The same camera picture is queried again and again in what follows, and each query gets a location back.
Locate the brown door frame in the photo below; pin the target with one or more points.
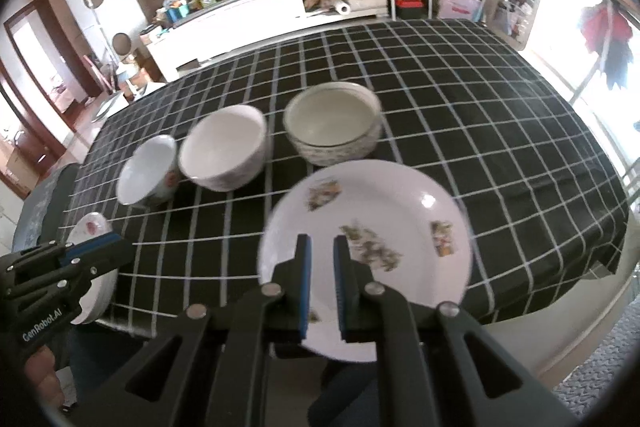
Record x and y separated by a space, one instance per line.
47 7

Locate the large floral white plate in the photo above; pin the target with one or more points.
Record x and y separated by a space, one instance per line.
400 207

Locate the black white checked tablecloth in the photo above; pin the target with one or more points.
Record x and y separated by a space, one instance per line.
475 132

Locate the small floral white plate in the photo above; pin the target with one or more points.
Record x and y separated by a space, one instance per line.
100 302

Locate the pink bag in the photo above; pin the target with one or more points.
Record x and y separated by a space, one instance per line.
457 4

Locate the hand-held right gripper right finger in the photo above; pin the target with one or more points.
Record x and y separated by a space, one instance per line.
341 287

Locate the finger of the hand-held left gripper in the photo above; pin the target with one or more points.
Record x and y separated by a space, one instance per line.
95 249

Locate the red hanging clothes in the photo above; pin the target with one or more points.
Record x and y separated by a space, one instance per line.
607 37

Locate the white low cabinet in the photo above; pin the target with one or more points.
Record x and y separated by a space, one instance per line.
260 17

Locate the small floral white cup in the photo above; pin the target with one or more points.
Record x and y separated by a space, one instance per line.
145 172

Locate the white ribbed bowl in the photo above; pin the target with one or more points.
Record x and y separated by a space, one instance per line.
222 147

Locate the grey patterned cushion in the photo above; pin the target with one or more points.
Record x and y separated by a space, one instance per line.
45 207

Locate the patterned grey bowl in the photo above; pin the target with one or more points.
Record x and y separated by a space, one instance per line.
330 117

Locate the person's left hand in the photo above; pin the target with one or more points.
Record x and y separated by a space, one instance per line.
39 367

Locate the paper towel roll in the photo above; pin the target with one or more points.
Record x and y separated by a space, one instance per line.
342 9

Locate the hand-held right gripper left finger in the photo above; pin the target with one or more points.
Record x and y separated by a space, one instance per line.
305 287

